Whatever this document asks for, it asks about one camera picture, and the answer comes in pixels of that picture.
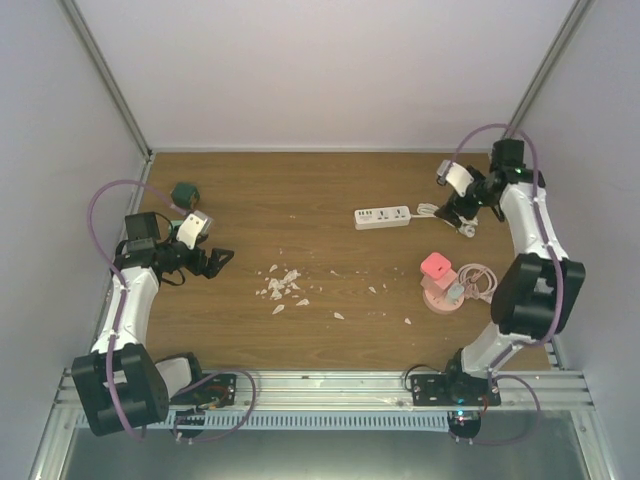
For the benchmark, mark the white power strip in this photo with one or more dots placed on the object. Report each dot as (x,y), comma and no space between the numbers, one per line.
(382,217)

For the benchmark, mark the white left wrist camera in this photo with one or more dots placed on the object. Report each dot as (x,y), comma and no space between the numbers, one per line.
(197,224)

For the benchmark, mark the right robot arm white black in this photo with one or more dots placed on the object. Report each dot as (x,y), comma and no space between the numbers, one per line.
(533,300)

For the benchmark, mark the pink round socket tower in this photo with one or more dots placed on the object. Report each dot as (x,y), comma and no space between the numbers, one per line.
(434,293)

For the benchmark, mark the dark green cube plug adapter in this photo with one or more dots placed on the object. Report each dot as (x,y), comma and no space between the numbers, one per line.
(185,195)

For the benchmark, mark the aluminium front rail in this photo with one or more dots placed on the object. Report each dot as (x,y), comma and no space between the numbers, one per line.
(325,390)

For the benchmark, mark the light green plug adapter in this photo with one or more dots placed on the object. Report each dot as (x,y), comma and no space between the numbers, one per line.
(175,223)

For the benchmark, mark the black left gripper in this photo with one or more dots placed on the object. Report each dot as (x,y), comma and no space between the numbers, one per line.
(199,268)

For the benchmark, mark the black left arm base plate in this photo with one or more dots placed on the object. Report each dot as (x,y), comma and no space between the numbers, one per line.
(218,392)

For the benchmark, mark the small grey white plug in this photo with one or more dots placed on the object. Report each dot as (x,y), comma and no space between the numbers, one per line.
(455,293)

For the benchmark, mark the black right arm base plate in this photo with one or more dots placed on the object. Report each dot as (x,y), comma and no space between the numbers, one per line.
(443,390)

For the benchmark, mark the red pink charger plug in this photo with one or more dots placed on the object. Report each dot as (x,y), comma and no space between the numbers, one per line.
(435,266)

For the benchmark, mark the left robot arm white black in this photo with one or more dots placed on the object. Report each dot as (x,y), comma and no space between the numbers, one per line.
(119,386)

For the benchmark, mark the slotted grey cable duct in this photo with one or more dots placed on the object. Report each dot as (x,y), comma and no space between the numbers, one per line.
(318,420)

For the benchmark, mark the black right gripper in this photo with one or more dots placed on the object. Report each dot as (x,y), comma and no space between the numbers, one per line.
(447,211)

